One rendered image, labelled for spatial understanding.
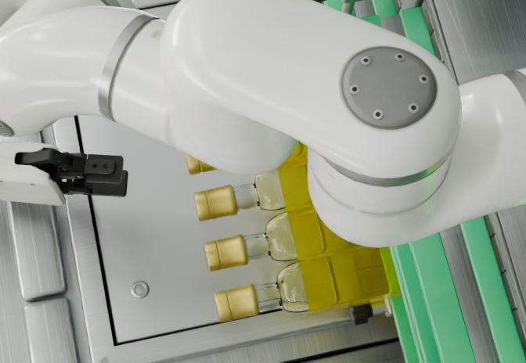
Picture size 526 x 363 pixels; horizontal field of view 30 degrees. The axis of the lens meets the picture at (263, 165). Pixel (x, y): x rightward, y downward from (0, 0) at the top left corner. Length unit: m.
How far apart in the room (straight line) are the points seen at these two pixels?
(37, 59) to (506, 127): 0.33
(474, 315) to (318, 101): 0.45
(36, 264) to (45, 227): 0.05
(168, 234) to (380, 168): 0.68
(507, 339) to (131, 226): 0.50
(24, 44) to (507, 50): 0.53
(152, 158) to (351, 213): 0.65
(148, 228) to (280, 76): 0.68
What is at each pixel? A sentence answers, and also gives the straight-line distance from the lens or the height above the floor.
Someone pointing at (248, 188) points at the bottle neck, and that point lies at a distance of 1.11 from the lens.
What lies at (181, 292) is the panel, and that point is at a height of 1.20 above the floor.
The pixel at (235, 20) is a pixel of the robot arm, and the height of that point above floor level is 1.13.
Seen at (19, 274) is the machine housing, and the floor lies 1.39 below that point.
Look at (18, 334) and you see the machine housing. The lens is 1.27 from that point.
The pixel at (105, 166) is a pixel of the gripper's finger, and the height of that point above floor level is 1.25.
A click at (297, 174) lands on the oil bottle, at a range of 1.10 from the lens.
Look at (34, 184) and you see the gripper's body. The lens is 1.11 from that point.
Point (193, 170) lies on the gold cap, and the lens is 1.13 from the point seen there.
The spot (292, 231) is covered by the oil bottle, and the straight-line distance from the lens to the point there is 1.09.
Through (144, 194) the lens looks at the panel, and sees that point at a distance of 1.26.
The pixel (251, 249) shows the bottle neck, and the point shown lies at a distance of 1.10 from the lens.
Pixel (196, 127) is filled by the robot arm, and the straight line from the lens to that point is 0.65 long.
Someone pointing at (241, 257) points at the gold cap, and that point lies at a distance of 1.09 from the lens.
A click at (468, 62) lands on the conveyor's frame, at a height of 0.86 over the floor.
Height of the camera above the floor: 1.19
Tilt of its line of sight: 6 degrees down
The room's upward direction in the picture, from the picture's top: 101 degrees counter-clockwise
